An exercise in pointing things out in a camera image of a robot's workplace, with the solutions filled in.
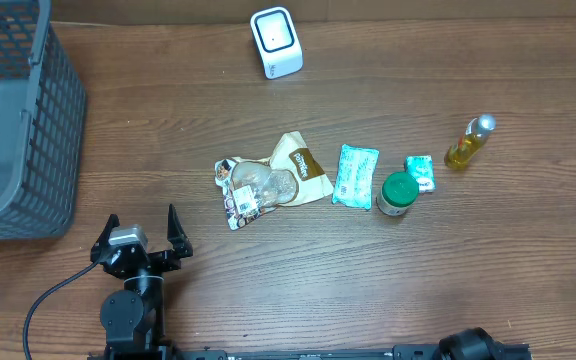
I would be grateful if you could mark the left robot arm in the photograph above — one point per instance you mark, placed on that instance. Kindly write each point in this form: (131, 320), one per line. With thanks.
(133, 317)

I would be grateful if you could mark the brown Pantree snack bag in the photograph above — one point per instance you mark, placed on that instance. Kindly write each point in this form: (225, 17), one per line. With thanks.
(289, 177)

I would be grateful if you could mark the yellow drink bottle silver cap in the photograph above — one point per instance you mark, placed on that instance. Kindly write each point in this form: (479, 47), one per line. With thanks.
(474, 138)

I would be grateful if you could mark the teal snack packet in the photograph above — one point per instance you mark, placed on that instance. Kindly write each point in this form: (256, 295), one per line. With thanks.
(353, 186)

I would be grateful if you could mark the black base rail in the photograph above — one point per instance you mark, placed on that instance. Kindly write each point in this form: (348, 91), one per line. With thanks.
(398, 352)

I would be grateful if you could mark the white barcode scanner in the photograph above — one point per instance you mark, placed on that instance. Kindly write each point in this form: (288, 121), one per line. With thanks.
(277, 42)

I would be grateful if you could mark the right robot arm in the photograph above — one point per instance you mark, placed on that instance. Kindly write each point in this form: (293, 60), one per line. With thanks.
(477, 344)

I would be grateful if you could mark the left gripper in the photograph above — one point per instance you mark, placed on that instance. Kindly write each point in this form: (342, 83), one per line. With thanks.
(155, 256)

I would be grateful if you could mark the green white drink carton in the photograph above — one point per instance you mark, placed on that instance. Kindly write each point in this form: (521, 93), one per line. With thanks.
(420, 167)

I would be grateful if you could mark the dark grey plastic basket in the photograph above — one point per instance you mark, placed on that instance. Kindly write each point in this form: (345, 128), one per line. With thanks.
(43, 105)

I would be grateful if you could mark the green lid white jar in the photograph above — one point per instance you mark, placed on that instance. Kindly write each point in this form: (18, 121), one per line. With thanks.
(398, 192)

